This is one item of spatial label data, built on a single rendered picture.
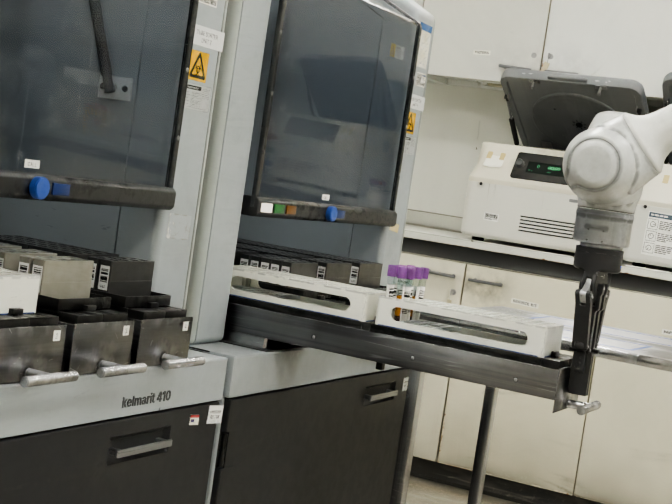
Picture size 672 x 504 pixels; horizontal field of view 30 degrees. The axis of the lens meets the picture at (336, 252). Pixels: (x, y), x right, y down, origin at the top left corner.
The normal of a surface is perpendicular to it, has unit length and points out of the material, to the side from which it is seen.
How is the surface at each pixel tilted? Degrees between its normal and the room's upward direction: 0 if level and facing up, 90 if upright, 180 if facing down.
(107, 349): 90
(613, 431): 90
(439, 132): 90
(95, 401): 90
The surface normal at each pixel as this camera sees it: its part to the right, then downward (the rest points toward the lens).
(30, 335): 0.88, 0.15
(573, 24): -0.44, -0.01
